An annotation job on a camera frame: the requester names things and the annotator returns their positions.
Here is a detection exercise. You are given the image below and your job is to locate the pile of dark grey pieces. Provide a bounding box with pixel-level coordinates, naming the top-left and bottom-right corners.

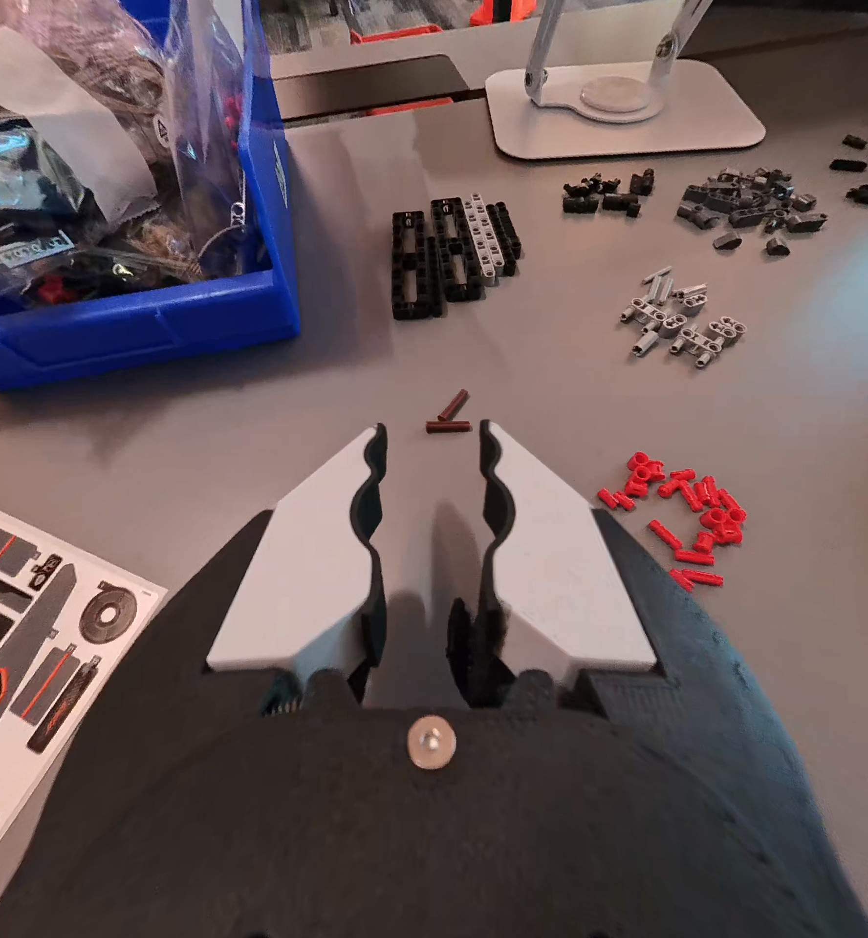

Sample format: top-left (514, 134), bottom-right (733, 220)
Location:
top-left (673, 166), bottom-right (830, 236)

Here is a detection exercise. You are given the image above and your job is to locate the lego sticker sheet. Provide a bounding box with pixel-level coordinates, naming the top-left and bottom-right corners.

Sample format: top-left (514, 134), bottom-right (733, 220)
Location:
top-left (0, 494), bottom-right (168, 874)

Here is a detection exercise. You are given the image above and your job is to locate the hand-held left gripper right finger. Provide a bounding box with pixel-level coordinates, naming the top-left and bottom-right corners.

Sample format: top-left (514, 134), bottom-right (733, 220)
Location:
top-left (445, 419), bottom-right (658, 706)

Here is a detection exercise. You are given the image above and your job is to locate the orange traffic cone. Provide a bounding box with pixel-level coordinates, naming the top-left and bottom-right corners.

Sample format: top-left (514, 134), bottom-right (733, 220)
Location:
top-left (468, 0), bottom-right (537, 27)

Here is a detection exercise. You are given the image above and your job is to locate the pile of red lego pins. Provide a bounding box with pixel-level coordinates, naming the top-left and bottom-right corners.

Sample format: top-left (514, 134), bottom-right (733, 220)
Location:
top-left (596, 451), bottom-right (749, 592)

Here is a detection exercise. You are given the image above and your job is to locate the black lego beam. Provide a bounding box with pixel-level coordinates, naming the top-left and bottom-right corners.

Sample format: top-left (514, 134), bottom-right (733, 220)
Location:
top-left (488, 201), bottom-right (523, 278)

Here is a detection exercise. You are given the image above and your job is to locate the orange plastic bin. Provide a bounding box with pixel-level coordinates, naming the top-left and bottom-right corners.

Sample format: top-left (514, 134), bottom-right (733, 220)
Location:
top-left (349, 22), bottom-right (447, 45)

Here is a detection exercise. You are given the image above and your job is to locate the white lamp base stand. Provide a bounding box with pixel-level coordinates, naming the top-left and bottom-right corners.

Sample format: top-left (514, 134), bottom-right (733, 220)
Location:
top-left (484, 0), bottom-right (767, 161)

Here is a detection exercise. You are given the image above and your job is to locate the light grey lego beam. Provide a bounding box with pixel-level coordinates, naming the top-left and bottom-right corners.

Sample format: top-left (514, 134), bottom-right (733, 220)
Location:
top-left (465, 193), bottom-right (505, 287)

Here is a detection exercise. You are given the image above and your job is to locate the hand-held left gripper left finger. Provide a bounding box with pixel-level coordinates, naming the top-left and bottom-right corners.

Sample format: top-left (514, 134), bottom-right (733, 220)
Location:
top-left (205, 423), bottom-right (390, 687)

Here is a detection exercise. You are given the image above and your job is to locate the pile of black angled connectors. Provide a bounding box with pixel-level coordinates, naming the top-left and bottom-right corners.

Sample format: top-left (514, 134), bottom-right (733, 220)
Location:
top-left (562, 168), bottom-right (657, 219)

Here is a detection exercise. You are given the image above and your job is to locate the pile of light grey connectors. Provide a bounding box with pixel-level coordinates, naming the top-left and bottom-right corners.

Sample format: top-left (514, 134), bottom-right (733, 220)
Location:
top-left (619, 264), bottom-right (747, 368)

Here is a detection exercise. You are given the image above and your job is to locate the clear plastic parts bag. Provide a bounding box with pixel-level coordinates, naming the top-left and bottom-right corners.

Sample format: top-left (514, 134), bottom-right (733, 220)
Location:
top-left (0, 0), bottom-right (212, 313)
top-left (163, 0), bottom-right (274, 284)

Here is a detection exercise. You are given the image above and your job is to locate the blue plastic bin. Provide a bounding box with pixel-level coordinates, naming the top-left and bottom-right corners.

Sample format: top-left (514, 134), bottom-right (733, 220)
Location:
top-left (0, 0), bottom-right (302, 394)

